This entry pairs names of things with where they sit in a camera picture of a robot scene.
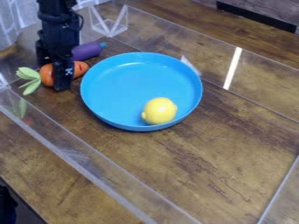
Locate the purple toy eggplant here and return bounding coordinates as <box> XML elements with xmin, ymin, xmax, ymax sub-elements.
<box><xmin>73</xmin><ymin>41</ymin><xmax>107</xmax><ymax>61</ymax></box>

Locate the clear acrylic enclosure wall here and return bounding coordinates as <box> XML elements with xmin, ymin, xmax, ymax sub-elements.
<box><xmin>0</xmin><ymin>0</ymin><xmax>299</xmax><ymax>224</ymax></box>

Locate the yellow toy lemon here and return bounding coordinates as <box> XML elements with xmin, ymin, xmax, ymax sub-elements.
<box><xmin>142</xmin><ymin>97</ymin><xmax>178</xmax><ymax>125</ymax></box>

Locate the blue round tray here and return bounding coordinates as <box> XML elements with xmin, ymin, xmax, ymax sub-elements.
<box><xmin>79</xmin><ymin>52</ymin><xmax>204</xmax><ymax>132</ymax></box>

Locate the orange toy carrot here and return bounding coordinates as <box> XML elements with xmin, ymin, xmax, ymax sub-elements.
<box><xmin>17</xmin><ymin>61</ymin><xmax>90</xmax><ymax>95</ymax></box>

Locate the white grid curtain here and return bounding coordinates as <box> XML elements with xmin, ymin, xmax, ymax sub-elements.
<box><xmin>0</xmin><ymin>0</ymin><xmax>38</xmax><ymax>51</ymax></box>

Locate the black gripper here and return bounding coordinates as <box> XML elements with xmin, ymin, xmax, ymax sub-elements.
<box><xmin>35</xmin><ymin>12</ymin><xmax>82</xmax><ymax>91</ymax></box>

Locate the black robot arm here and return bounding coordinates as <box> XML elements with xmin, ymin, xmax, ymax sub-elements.
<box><xmin>35</xmin><ymin>0</ymin><xmax>85</xmax><ymax>91</ymax></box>

